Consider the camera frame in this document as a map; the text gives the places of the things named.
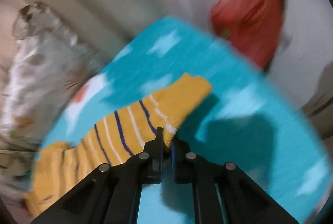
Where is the red bag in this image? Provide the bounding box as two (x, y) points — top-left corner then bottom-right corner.
(210, 0), (285, 70)

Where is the teal star printed blanket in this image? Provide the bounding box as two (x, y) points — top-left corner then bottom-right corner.
(38, 16), (332, 224)

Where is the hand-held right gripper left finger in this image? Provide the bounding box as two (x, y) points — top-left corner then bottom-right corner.
(31, 127), (164, 224)

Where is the floral ruffled pillow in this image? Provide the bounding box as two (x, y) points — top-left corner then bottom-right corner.
(0, 0), (104, 153)

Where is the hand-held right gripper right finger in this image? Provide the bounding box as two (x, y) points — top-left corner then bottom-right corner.
(171, 135), (300, 224)

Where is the yellow striped small garment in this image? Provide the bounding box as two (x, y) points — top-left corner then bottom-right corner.
(23, 73), (213, 217)

